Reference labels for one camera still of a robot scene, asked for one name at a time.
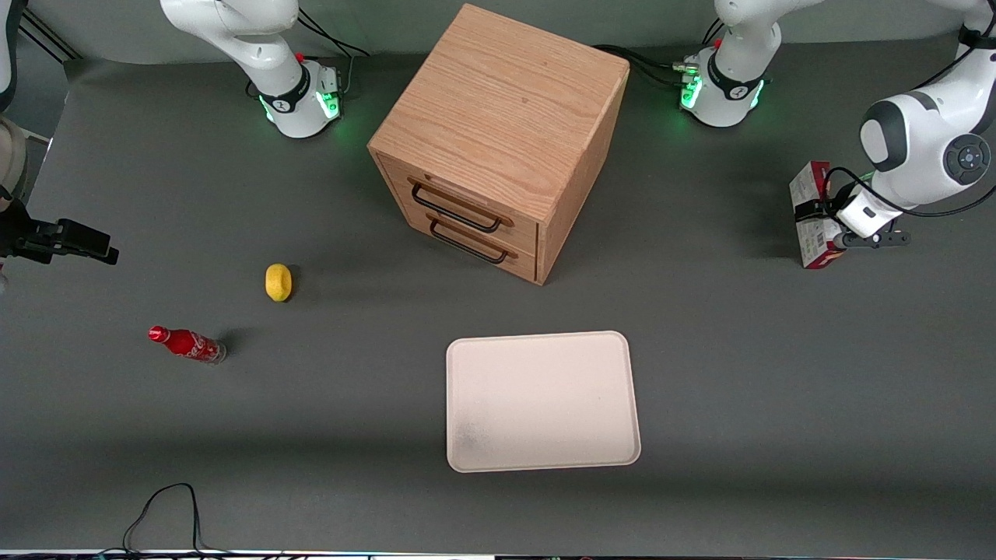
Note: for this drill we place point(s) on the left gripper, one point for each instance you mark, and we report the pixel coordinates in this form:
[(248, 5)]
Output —
[(822, 208)]

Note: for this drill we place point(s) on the dark grey table mat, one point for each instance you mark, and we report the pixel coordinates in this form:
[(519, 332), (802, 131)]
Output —
[(778, 389)]

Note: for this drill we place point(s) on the red tartan cookie box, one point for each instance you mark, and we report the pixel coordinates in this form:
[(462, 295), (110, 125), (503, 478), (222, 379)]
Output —
[(813, 249)]

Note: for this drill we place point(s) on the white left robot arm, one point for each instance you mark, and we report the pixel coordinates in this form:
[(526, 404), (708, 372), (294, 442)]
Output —
[(926, 140)]

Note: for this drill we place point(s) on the cream plastic tray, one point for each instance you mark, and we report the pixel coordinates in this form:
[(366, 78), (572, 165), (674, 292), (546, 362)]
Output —
[(545, 400)]

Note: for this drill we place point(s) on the red cola bottle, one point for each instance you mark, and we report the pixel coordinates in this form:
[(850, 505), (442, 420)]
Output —
[(187, 343)]

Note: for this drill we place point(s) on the wooden drawer cabinet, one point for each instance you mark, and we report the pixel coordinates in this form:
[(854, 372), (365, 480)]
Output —
[(506, 93)]

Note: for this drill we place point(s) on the yellow lemon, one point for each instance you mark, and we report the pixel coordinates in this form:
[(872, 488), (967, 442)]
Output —
[(278, 282)]

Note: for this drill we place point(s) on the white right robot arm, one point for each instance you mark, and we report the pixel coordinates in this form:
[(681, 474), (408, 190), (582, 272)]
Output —
[(233, 31)]

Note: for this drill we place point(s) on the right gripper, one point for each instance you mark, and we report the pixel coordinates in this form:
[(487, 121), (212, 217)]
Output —
[(23, 236)]

